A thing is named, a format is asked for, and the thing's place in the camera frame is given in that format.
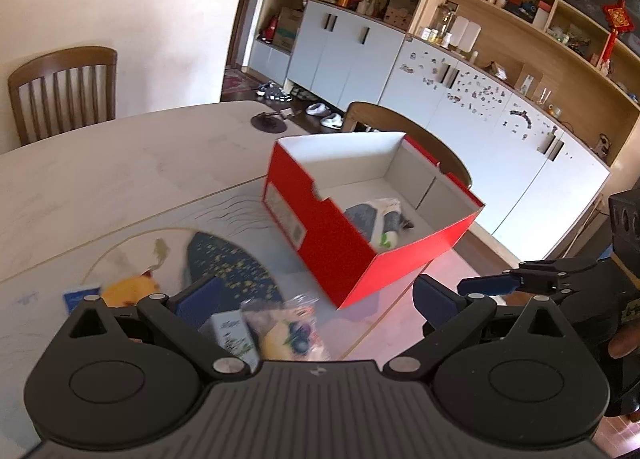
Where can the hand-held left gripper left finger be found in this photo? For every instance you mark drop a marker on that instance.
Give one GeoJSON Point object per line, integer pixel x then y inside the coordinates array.
{"type": "Point", "coordinates": [197, 304]}

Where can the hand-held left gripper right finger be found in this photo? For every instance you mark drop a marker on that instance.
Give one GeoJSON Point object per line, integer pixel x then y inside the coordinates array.
{"type": "Point", "coordinates": [435, 301]}

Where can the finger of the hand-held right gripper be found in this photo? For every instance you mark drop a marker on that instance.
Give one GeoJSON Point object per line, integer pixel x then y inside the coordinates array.
{"type": "Point", "coordinates": [560, 265]}
{"type": "Point", "coordinates": [490, 285]}

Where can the yellow plush toy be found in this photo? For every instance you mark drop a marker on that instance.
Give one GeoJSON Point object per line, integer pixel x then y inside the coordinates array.
{"type": "Point", "coordinates": [127, 289]}

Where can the red cardboard shoe box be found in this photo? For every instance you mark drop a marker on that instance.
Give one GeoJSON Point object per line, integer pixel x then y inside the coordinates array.
{"type": "Point", "coordinates": [325, 249]}

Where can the white marble desktop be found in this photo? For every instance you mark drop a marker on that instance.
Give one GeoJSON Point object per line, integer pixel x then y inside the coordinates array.
{"type": "Point", "coordinates": [100, 169]}

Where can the person's right hand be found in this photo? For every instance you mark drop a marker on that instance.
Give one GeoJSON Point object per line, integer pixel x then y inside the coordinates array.
{"type": "Point", "coordinates": [624, 343]}

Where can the white printed small box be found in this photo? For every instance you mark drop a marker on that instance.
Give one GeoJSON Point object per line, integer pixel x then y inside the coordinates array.
{"type": "Point", "coordinates": [230, 334]}

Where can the printed table mat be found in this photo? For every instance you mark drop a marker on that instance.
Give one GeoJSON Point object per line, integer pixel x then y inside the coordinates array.
{"type": "Point", "coordinates": [150, 239]}

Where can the white grey wipes pack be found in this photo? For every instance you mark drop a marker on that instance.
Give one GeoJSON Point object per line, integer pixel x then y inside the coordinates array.
{"type": "Point", "coordinates": [370, 219]}

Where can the small blue card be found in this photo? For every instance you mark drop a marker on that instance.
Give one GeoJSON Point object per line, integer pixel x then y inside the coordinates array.
{"type": "Point", "coordinates": [80, 296]}

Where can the black phone stand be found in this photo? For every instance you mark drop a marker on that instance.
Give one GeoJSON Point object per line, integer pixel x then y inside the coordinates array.
{"type": "Point", "coordinates": [270, 124]}

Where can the brown wooden slatted chair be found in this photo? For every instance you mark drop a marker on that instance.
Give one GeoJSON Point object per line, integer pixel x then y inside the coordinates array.
{"type": "Point", "coordinates": [62, 59]}
{"type": "Point", "coordinates": [380, 114]}

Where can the white slipper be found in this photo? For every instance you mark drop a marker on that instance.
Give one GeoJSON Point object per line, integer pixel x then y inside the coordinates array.
{"type": "Point", "coordinates": [332, 121]}
{"type": "Point", "coordinates": [316, 110]}

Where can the dark sneakers pair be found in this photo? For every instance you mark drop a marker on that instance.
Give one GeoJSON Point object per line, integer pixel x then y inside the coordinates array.
{"type": "Point", "coordinates": [274, 91]}

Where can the red patterned door rug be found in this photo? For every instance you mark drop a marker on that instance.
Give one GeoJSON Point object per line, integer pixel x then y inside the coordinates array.
{"type": "Point", "coordinates": [240, 81]}

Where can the red knot ornament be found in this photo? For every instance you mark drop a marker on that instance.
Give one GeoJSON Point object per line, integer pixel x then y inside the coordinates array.
{"type": "Point", "coordinates": [618, 16]}

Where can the red bag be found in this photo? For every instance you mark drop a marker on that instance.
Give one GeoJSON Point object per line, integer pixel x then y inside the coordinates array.
{"type": "Point", "coordinates": [270, 29]}

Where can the brown cardboard box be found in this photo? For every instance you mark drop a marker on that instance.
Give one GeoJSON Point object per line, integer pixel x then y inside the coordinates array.
{"type": "Point", "coordinates": [287, 29]}

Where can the dark wooden door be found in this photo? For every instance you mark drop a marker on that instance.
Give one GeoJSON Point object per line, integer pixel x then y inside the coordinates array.
{"type": "Point", "coordinates": [245, 14]}

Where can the white and wood wall cabinet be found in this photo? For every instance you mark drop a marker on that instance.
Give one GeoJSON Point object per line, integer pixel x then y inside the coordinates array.
{"type": "Point", "coordinates": [350, 54]}

